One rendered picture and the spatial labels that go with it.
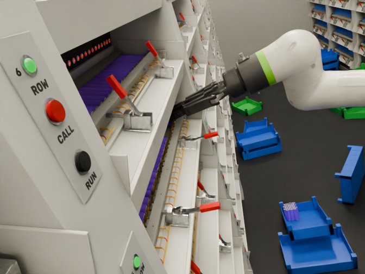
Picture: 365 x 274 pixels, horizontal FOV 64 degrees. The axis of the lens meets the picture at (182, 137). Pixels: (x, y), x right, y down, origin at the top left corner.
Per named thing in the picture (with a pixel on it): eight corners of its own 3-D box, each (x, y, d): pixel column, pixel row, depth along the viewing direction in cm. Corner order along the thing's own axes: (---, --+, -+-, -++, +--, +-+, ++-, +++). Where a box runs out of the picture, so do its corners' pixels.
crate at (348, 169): (364, 173, 179) (350, 172, 185) (363, 145, 171) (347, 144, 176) (353, 205, 161) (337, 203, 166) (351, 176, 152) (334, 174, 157)
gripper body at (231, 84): (234, 62, 78) (203, 78, 81) (236, 71, 70) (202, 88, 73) (245, 87, 80) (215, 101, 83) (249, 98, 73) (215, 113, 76)
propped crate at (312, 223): (281, 215, 171) (278, 201, 170) (318, 209, 166) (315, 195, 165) (290, 241, 142) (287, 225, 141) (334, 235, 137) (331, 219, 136)
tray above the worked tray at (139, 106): (183, 75, 85) (184, 24, 79) (133, 230, 32) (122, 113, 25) (115, 73, 87) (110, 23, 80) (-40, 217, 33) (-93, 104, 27)
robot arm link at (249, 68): (274, 94, 72) (267, 82, 80) (255, 50, 67) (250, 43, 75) (250, 104, 73) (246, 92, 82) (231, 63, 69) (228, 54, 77)
